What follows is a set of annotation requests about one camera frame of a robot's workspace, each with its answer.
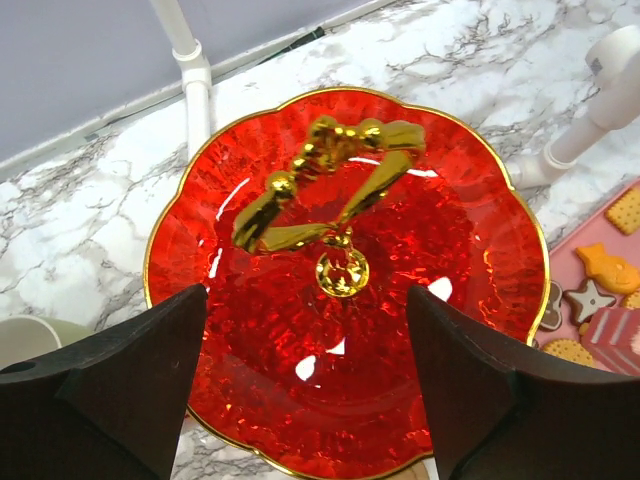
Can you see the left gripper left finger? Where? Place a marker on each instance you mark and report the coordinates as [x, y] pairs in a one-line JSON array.
[[109, 406]]

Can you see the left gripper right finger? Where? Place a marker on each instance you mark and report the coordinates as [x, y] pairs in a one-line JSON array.
[[499, 409]]

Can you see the heart gingerbread cookie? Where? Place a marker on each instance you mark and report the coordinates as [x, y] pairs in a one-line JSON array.
[[552, 318]]

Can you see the pink cake slice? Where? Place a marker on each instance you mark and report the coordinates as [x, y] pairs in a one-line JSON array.
[[612, 338]]

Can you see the orange fish cookie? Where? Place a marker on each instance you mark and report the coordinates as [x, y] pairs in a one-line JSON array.
[[613, 273]]

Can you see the red three-tier stand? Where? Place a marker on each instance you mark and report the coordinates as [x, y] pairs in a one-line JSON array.
[[307, 224]]

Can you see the left round biscuit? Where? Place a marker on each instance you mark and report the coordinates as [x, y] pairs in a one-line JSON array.
[[569, 350]]

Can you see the round biscuit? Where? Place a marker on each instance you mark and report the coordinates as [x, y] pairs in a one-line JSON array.
[[569, 350], [631, 301]]

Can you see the green mug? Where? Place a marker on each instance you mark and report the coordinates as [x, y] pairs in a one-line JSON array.
[[26, 336]]

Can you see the right star gingerbread cookie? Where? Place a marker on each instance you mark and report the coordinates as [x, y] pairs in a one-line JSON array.
[[586, 300]]

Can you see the pink serving tray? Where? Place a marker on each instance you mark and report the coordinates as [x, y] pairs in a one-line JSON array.
[[567, 269]]

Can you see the right round biscuit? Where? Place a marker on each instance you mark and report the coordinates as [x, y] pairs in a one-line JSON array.
[[631, 301]]

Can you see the square cracker biscuit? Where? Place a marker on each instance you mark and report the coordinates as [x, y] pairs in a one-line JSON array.
[[624, 213]]

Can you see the white pvc pipe frame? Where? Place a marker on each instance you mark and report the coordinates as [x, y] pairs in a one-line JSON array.
[[614, 62]]

